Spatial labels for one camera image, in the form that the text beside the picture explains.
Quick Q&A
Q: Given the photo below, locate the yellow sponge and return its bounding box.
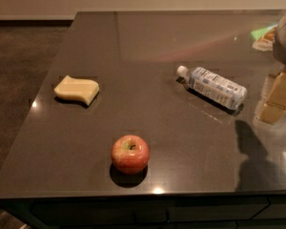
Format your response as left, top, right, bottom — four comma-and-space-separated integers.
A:
54, 75, 99, 106

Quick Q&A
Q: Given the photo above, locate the red apple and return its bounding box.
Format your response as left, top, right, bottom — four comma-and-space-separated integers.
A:
111, 135, 150, 175

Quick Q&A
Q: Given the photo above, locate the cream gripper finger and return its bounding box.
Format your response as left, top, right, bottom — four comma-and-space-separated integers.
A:
257, 66, 286, 124

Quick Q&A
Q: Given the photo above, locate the clear plastic water bottle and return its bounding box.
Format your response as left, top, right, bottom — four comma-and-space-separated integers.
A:
176, 66, 247, 111

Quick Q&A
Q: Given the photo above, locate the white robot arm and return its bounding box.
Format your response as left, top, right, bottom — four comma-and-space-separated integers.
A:
256, 13, 286, 124

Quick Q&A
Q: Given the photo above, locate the green snack packet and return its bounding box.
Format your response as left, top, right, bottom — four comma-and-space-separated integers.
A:
251, 25, 277, 52

